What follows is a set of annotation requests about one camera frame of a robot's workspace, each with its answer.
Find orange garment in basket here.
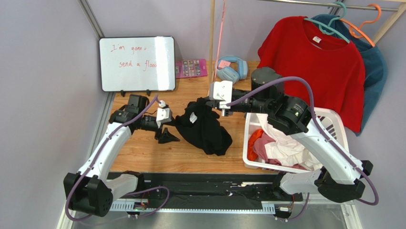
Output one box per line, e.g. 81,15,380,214
247,129,264,161

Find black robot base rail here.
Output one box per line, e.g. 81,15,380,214
111,173,305,218

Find wooden clothes rack frame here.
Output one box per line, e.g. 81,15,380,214
208,0,406,82

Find dark teal t shirt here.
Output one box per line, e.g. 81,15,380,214
331,21,387,130

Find pink wire hanger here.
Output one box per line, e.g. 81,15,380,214
211,0,226,83

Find orange plastic hanger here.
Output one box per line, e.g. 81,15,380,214
340,3,382,48

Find pink garment in basket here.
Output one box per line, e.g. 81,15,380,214
254,132,305,170

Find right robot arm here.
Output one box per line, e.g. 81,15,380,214
206,67,373,203

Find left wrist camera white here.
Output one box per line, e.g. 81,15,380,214
156,100,172,127

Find black t shirt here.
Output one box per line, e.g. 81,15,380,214
175,97,233,156

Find teal plastic hanger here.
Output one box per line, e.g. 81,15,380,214
304,1,350,43

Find whiteboard with red writing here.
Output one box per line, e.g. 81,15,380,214
99,36,176,92

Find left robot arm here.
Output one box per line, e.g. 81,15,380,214
63,94,179,222

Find red t shirt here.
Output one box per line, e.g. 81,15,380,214
258,16,365,133

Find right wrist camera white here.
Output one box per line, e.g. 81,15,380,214
209,81,233,101

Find white crumpled garment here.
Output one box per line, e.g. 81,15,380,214
256,114,322,171

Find white laundry basket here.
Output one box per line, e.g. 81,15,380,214
243,107,350,175

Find metal hanging rod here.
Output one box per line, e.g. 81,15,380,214
257,0,399,13

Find pink sticker card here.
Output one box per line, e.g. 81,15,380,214
175,59,208,79

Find light blue headphones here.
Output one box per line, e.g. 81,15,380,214
216,56,249,84

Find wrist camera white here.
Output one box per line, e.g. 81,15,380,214
156,100,172,127
209,81,233,101

